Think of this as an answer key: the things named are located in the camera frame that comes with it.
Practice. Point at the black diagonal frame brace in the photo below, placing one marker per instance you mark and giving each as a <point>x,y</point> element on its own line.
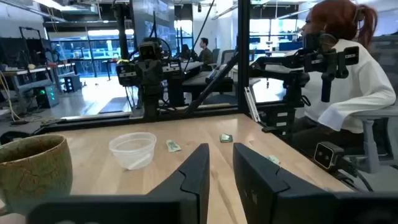
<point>214,84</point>

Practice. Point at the grey office chair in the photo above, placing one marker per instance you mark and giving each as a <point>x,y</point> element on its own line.
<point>379,130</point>

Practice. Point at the white metal bracket strip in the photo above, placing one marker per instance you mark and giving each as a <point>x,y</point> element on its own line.
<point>252,104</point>

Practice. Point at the green speckled ceramic mug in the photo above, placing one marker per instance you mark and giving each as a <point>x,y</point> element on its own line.
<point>34,174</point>

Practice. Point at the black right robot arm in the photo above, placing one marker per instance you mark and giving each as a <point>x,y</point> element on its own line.
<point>150,105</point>

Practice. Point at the black table-level camera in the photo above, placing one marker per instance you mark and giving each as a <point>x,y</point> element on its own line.
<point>325,155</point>

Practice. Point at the clear plastic bowl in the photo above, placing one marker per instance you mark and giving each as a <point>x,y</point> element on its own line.
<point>133,152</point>

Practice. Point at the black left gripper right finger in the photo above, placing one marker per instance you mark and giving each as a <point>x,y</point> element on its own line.
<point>264,193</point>

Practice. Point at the small green sweetener packet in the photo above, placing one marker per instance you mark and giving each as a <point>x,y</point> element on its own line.
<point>173,145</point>
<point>274,160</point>
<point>226,137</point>

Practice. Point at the black floor mat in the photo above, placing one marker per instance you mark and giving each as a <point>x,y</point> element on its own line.
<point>115,105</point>

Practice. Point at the person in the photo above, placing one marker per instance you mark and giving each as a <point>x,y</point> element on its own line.
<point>357,84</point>
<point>205,56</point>

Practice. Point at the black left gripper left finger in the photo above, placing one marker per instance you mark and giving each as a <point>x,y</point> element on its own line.
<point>186,199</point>

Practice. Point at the black vertical frame post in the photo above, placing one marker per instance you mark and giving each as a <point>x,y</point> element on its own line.
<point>243,56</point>

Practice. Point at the computer tower with green lights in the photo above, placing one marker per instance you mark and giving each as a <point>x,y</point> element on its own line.
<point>47,96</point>

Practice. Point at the black aluminium frame rail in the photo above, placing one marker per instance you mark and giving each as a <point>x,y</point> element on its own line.
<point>124,118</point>

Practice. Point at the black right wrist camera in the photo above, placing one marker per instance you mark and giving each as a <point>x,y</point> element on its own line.
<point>149,50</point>

